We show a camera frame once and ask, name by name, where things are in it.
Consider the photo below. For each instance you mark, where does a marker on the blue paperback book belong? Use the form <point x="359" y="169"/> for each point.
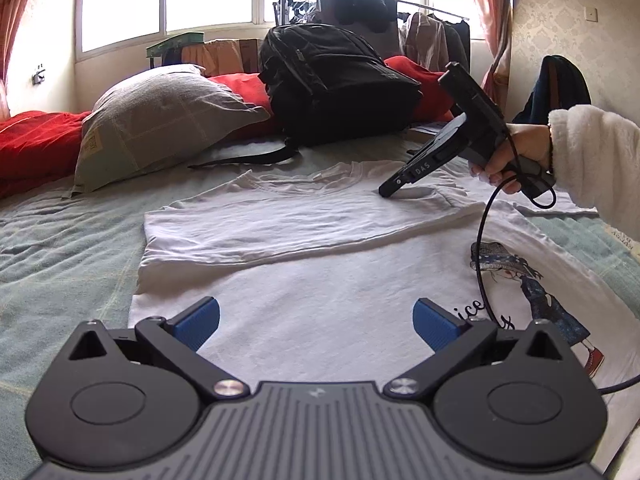
<point x="430" y="128"/>

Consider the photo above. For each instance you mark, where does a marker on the metal clothes rack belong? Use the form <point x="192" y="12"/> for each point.
<point x="435" y="10"/>

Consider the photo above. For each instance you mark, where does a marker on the red pillow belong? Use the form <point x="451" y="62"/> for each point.
<point x="240" y="90"/>

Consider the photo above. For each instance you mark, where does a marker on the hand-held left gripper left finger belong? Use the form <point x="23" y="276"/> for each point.
<point x="197" y="322"/>

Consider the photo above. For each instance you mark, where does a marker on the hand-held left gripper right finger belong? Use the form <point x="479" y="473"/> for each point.
<point x="435" y="325"/>

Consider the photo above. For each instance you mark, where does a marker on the black hanging coat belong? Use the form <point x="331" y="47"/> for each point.
<point x="457" y="50"/>

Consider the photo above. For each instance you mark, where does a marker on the person's right hand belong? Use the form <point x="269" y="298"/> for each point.
<point x="527" y="142"/>

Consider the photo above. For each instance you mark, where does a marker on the green stool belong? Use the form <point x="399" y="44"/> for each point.
<point x="175" y="42"/>

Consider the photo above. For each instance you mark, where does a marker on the grey pillow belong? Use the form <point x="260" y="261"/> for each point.
<point x="160" y="115"/>

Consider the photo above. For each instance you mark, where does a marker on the cardboard box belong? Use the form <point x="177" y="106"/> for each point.
<point x="220" y="57"/>

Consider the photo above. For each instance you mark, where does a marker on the white printed t-shirt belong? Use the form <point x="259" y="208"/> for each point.
<point x="325" y="270"/>

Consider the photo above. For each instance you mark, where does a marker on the dark blue jacket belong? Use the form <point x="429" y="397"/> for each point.
<point x="570" y="85"/>

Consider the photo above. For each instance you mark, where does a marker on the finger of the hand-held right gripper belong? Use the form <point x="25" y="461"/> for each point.
<point x="392" y="189"/>

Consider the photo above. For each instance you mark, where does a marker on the black backpack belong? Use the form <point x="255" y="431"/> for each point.
<point x="330" y="80"/>

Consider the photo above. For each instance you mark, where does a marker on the beige hanging jacket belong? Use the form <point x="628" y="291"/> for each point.
<point x="422" y="42"/>

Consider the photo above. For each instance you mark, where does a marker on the grey garment cover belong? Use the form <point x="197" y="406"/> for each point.
<point x="380" y="42"/>

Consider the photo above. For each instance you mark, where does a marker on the wooden chair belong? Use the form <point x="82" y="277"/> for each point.
<point x="548" y="85"/>

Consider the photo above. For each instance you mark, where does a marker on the red folded quilt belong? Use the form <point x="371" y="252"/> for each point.
<point x="35" y="150"/>

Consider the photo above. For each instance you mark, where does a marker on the red cushion behind backpack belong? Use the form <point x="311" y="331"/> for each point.
<point x="415" y="75"/>

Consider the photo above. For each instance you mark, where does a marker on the wall switch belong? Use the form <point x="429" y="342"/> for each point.
<point x="592" y="14"/>

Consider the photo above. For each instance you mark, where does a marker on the black fluffy garment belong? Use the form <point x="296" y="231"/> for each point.
<point x="362" y="2"/>

